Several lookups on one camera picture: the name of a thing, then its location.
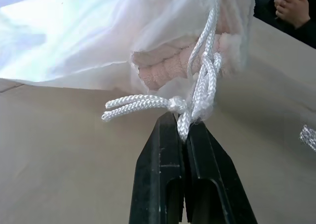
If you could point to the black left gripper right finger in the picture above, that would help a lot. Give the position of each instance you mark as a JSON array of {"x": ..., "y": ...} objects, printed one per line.
[{"x": 212, "y": 179}]

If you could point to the silver glittery object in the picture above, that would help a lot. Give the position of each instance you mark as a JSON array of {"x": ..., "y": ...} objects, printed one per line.
[{"x": 308, "y": 137}]

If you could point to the person's bare hand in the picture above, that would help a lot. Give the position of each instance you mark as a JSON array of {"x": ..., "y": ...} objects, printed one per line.
[{"x": 292, "y": 7}]

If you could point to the pink towel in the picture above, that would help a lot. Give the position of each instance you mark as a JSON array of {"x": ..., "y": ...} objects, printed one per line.
[{"x": 170, "y": 65}]

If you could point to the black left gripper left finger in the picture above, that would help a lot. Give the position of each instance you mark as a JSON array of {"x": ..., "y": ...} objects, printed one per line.
[{"x": 153, "y": 174}]

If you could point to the person's dark clothing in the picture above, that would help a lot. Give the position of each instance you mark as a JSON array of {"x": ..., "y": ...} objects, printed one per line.
[{"x": 284, "y": 26}]

